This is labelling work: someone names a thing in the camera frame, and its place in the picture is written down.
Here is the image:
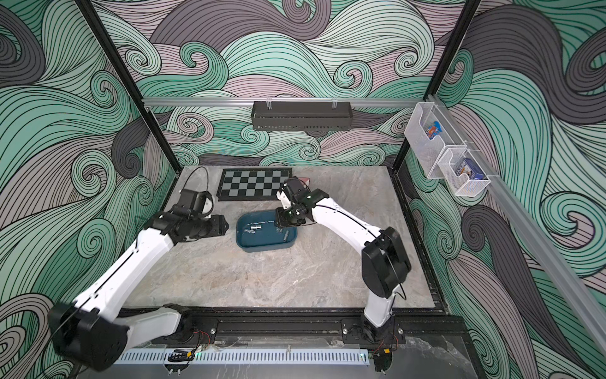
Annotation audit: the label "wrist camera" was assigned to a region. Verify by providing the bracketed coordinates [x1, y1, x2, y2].
[277, 188, 293, 210]
[177, 189, 214, 218]

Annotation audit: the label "black grey chessboard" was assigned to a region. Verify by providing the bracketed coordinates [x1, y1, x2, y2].
[216, 167, 293, 202]

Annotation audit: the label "white slotted cable duct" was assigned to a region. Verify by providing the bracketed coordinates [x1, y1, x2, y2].
[115, 347, 370, 366]

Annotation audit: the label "aluminium rail wall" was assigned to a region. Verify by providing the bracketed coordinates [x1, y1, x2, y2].
[426, 95, 605, 353]
[142, 96, 423, 108]

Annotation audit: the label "blue red item in bin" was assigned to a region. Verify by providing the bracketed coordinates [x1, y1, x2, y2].
[425, 121, 443, 140]

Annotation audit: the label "aluminium rail back wall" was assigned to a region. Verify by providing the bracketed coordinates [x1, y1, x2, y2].
[142, 96, 423, 108]

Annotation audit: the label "black frame post right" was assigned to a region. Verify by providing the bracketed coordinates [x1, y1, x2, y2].
[385, 1, 482, 169]

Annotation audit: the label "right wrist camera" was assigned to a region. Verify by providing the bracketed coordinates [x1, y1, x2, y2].
[277, 188, 293, 210]

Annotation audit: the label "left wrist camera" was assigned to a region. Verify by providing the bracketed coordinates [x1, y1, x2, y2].
[177, 189, 214, 218]

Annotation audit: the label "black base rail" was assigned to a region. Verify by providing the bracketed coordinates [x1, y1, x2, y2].
[151, 306, 466, 346]

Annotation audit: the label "aluminium rail right wall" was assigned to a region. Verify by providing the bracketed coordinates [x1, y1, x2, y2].
[426, 95, 605, 353]

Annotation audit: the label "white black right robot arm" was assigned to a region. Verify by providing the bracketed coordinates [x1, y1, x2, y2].
[276, 176, 412, 332]

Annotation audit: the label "black frame post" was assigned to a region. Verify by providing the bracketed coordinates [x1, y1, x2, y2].
[75, 0, 182, 175]
[385, 1, 482, 169]

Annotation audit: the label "black frame post left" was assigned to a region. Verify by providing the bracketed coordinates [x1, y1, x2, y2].
[75, 0, 182, 175]

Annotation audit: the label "clear wall bin far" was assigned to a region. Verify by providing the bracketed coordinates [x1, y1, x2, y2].
[405, 102, 465, 179]

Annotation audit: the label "black wall shelf tray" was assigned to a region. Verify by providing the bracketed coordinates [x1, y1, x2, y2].
[251, 102, 354, 133]

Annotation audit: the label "clear wall bin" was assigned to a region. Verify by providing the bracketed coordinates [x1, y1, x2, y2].
[437, 147, 491, 197]
[405, 102, 465, 179]

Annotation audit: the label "teal plastic storage box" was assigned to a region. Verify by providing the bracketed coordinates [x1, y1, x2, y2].
[236, 210, 298, 253]

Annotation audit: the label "clear wall bin near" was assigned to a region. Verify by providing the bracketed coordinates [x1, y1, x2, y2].
[437, 147, 491, 197]

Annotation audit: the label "blue box in bin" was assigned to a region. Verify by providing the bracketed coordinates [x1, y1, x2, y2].
[454, 157, 486, 180]

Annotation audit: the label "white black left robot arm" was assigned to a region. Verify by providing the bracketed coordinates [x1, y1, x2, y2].
[48, 211, 229, 371]

